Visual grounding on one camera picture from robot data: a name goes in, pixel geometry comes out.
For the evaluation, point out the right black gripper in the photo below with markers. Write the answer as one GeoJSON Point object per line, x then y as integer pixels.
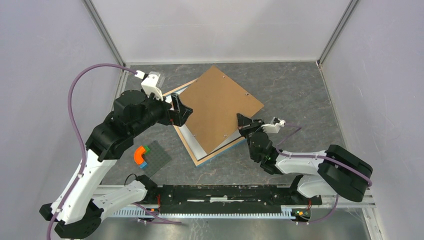
{"type": "Point", "coordinates": [243, 121]}

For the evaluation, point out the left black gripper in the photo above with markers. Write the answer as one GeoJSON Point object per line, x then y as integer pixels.
{"type": "Point", "coordinates": [179, 116]}

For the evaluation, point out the wooden picture frame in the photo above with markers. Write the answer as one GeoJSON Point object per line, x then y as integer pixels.
{"type": "Point", "coordinates": [212, 128]}

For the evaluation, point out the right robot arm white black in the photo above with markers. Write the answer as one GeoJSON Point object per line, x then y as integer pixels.
{"type": "Point", "coordinates": [333, 171]}

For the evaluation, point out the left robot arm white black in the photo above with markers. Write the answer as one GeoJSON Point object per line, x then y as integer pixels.
{"type": "Point", "coordinates": [76, 213]}

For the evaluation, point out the green building block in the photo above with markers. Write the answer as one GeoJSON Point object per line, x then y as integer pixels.
{"type": "Point", "coordinates": [145, 149]}

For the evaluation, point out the grey building block baseplate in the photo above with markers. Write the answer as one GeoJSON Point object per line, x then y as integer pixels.
{"type": "Point", "coordinates": [156, 158]}

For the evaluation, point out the orange building block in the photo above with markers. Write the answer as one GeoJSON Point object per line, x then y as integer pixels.
{"type": "Point", "coordinates": [138, 155]}

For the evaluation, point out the blue building block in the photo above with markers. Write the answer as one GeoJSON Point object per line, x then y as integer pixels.
{"type": "Point", "coordinates": [143, 165]}

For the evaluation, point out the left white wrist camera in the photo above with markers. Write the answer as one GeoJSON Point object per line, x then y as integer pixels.
{"type": "Point", "coordinates": [151, 84]}

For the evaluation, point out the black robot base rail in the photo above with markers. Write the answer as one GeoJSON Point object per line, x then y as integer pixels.
{"type": "Point", "coordinates": [225, 199]}

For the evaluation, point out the aluminium frame rail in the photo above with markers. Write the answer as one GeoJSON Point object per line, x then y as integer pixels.
{"type": "Point", "coordinates": [287, 212]}

